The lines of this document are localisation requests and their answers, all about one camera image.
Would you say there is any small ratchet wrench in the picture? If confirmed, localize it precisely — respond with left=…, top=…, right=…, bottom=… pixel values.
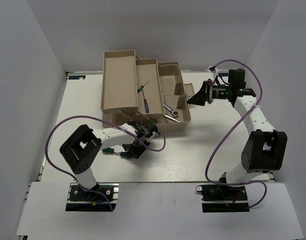
left=163, top=114, right=180, bottom=123

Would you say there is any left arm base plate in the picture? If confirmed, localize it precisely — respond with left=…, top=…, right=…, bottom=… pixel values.
left=65, top=183, right=119, bottom=212

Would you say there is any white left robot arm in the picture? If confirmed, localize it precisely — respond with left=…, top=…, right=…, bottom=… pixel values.
left=59, top=121, right=158, bottom=200

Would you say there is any large ratchet wrench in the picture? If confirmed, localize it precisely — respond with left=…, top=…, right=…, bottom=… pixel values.
left=163, top=103, right=179, bottom=118

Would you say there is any black green precision screwdriver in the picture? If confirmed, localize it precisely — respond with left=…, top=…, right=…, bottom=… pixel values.
left=137, top=81, right=149, bottom=93

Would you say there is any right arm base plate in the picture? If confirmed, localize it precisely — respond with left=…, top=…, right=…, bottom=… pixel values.
left=196, top=184, right=250, bottom=213

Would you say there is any green stubby screwdriver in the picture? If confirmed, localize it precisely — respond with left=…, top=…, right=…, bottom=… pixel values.
left=114, top=151, right=133, bottom=159
left=102, top=147, right=119, bottom=155

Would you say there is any blue label sticker left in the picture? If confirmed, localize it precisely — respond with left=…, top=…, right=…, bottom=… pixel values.
left=68, top=75, right=86, bottom=80

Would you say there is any blue red screwdriver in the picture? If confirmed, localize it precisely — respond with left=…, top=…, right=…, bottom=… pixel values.
left=141, top=90, right=149, bottom=114

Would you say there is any blue label sticker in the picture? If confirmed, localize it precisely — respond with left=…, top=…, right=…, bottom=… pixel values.
left=218, top=72, right=229, bottom=77
left=68, top=75, right=86, bottom=80

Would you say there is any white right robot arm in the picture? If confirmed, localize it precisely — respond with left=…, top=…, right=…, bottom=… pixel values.
left=187, top=69, right=288, bottom=200

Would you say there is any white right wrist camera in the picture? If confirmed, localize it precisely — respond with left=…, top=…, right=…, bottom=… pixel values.
left=207, top=66, right=219, bottom=78

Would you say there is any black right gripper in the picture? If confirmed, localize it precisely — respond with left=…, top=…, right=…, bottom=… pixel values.
left=187, top=78, right=232, bottom=106

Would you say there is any beige plastic toolbox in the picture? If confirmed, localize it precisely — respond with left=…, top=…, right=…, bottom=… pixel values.
left=100, top=49, right=195, bottom=132

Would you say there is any blue label sticker right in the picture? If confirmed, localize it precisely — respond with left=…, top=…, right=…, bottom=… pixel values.
left=218, top=72, right=229, bottom=77

